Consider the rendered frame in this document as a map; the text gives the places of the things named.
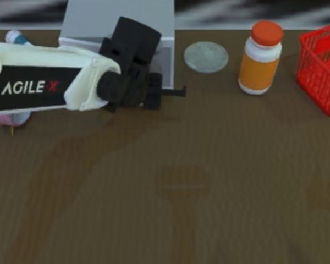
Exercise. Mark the round gray disc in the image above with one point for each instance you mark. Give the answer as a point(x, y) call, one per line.
point(205, 57)

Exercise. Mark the grey white box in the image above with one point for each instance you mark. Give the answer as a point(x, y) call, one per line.
point(118, 13)

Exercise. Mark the orange bottle with orange cap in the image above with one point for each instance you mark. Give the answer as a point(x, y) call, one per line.
point(259, 63)

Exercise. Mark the white and teal bottle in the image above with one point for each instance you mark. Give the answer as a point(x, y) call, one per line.
point(15, 37)

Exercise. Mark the pink and blue object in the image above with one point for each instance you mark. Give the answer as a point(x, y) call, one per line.
point(8, 118)

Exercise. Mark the red plastic basket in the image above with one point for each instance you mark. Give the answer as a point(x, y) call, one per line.
point(323, 71)

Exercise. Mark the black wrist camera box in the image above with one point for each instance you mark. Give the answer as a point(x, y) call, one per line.
point(134, 38)

